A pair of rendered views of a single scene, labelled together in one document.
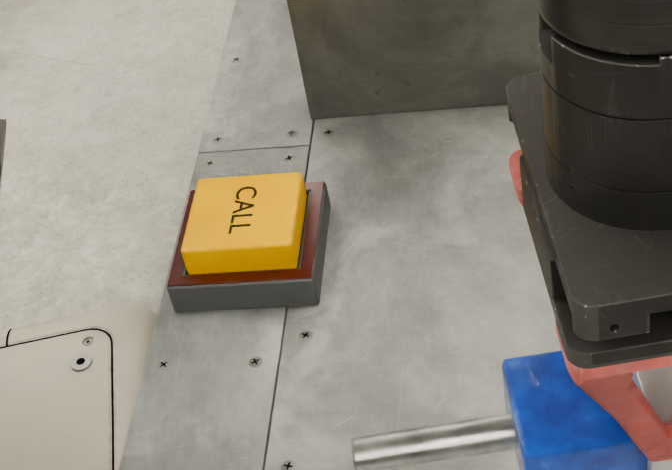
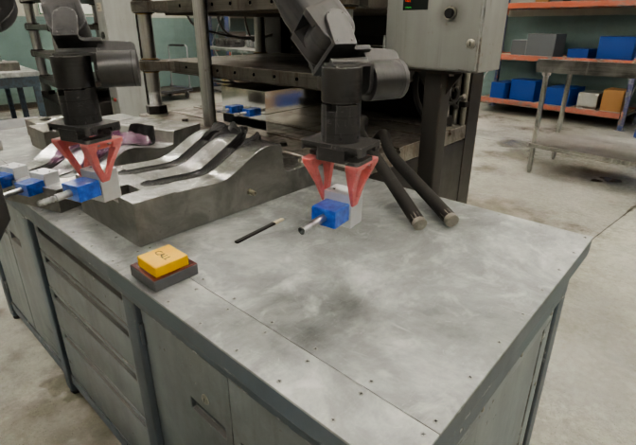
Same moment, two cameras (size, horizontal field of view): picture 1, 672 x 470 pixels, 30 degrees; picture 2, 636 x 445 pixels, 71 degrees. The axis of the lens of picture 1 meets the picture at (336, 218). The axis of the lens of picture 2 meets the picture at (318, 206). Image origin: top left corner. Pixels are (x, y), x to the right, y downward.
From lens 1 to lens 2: 0.49 m
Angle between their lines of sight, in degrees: 53
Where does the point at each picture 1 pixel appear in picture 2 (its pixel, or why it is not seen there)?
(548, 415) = (330, 207)
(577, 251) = (348, 146)
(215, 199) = (150, 257)
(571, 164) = (340, 133)
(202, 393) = (189, 300)
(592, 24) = (346, 98)
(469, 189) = (207, 242)
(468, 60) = (185, 215)
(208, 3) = not seen: outside the picture
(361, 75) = (155, 226)
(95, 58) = not seen: outside the picture
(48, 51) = not seen: outside the picture
